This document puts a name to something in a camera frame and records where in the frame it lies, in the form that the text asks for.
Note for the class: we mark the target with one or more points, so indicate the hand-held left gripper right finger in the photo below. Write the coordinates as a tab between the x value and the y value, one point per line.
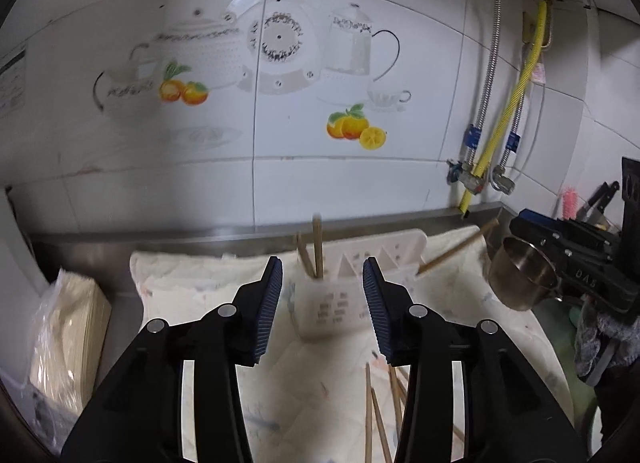
375	313

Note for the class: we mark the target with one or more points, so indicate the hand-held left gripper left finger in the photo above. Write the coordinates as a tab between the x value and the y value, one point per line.
267	310

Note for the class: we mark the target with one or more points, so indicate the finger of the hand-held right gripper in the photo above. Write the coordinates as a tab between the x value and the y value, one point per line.
532	216
542	240

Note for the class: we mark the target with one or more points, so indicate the white plastic utensil holder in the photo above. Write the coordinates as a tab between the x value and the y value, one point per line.
340	303

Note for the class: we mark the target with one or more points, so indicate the pink brush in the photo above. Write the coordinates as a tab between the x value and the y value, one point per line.
570	202

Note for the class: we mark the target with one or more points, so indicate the steel pipe valve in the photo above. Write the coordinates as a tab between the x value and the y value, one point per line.
502	182

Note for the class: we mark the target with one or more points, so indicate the wooden chopstick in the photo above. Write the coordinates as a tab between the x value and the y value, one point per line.
318	243
303	255
368	418
397	398
381	425

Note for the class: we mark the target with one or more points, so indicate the brass pipe valve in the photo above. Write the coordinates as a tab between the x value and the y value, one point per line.
470	179

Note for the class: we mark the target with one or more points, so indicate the black knife rack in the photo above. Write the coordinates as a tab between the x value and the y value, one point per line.
631	193

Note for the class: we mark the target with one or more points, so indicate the pale printed cloth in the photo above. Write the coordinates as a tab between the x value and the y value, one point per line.
310	393

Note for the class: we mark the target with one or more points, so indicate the clear plastic bag of paper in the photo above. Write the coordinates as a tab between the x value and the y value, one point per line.
65	338

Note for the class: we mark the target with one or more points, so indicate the white wall sticker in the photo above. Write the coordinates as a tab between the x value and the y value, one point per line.
12	80

